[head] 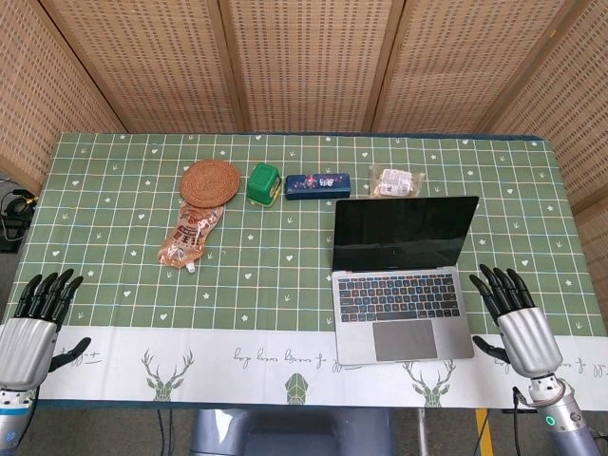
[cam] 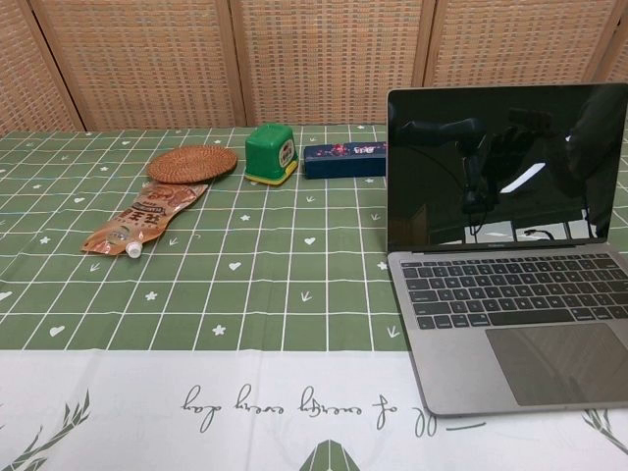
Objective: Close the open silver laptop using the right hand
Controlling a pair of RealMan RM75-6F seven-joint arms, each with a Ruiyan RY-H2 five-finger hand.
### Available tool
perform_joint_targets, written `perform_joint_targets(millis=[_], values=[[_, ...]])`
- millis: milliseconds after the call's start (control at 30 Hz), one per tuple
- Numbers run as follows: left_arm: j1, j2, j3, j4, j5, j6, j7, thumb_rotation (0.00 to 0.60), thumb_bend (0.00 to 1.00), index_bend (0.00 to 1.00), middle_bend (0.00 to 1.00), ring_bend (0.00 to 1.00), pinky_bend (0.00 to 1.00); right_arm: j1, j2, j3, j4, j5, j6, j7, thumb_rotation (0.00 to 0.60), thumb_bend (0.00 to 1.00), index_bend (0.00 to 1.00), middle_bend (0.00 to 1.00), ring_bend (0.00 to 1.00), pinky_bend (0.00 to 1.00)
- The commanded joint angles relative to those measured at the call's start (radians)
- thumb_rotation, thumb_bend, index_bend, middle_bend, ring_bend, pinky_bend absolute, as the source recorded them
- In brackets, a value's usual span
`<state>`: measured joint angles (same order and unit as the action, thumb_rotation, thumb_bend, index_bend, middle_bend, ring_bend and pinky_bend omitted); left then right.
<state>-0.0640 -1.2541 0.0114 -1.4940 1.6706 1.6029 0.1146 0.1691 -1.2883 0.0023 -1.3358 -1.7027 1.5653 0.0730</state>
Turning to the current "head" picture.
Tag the round woven rattan coaster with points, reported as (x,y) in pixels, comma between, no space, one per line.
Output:
(210,184)

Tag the green grid tablecloth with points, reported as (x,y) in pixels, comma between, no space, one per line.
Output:
(190,309)

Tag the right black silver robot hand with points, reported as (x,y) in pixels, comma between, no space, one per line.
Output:
(529,339)

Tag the silver laptop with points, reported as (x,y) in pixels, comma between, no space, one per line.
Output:
(404,304)

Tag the green plastic container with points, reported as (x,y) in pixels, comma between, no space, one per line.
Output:
(262,184)

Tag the clear snack packet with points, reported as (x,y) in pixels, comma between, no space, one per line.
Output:
(395,183)

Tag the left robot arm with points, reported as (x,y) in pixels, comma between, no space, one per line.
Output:
(12,423)

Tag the dark blue pencil case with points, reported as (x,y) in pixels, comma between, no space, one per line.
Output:
(317,185)

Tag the orange sauce pouch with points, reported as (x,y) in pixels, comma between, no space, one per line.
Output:
(187,235)

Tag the metal table leg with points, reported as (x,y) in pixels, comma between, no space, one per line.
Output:
(421,432)

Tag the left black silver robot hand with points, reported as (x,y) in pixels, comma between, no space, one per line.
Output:
(26,347)

